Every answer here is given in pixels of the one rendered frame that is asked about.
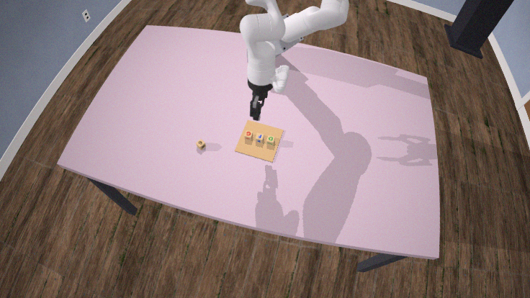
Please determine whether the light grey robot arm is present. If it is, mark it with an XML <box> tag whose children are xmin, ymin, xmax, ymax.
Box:
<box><xmin>240</xmin><ymin>0</ymin><xmax>349</xmax><ymax>93</ymax></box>

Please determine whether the tan flat mat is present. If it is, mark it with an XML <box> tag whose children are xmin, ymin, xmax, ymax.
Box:
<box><xmin>235</xmin><ymin>120</ymin><xmax>283</xmax><ymax>162</ymax></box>

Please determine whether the beige letter block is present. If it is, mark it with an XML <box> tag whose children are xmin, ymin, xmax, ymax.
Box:
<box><xmin>266</xmin><ymin>135</ymin><xmax>275</xmax><ymax>146</ymax></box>
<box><xmin>244</xmin><ymin>130</ymin><xmax>253</xmax><ymax>141</ymax></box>
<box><xmin>256</xmin><ymin>133</ymin><xmax>264</xmax><ymax>143</ymax></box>
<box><xmin>196</xmin><ymin>139</ymin><xmax>206</xmax><ymax>150</ymax></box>

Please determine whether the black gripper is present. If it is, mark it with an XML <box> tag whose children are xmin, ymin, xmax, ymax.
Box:
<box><xmin>248</xmin><ymin>80</ymin><xmax>273</xmax><ymax>121</ymax></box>

